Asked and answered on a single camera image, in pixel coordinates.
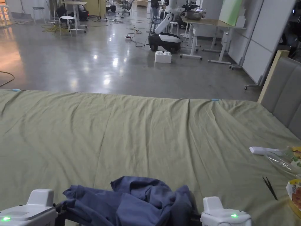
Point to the dark blue shirt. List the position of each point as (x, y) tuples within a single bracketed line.
[(141, 202)]

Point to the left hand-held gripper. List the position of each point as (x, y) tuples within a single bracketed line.
[(25, 211)]

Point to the grey padded headboard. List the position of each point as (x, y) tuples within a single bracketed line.
[(283, 94)]

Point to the white power strip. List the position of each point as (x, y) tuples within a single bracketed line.
[(127, 37)]

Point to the white-legged desk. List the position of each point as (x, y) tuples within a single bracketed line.
[(75, 3)]

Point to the white robot with black base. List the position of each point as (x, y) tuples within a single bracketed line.
[(165, 38)]

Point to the bed with pale green sheet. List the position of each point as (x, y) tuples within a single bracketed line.
[(131, 131)]

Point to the white foam block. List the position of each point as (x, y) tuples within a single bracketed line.
[(162, 57)]

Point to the white remote control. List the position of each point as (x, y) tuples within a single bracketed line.
[(261, 150)]

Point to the yellow snack bag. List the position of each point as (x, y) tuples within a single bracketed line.
[(294, 193)]

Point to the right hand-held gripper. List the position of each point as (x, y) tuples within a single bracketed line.
[(223, 217)]

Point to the black tweezers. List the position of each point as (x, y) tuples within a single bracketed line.
[(270, 188)]

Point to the clear plastic bag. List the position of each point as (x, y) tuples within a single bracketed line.
[(285, 162)]

